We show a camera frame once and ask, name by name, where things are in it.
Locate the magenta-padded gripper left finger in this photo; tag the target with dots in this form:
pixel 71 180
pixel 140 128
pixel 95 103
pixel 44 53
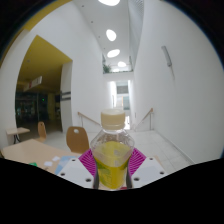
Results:
pixel 75 173

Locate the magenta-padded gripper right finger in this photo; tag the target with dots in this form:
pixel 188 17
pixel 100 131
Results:
pixel 146 171

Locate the clear bottle with yellow drink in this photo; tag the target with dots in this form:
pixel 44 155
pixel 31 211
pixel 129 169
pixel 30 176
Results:
pixel 111 156

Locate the wooden chair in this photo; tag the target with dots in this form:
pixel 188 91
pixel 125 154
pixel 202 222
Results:
pixel 42 131
pixel 77 140

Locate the wooden stair handrail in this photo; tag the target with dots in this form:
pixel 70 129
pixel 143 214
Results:
pixel 145 116
pixel 87 118

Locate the small wooden side table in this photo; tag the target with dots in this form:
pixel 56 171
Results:
pixel 17 130

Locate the white hanging sign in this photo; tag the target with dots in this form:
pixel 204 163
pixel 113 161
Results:
pixel 32 83

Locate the green potted plant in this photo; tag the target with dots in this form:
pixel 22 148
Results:
pixel 106 68

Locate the oval ceiling lights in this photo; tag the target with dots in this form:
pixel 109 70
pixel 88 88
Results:
pixel 111 35

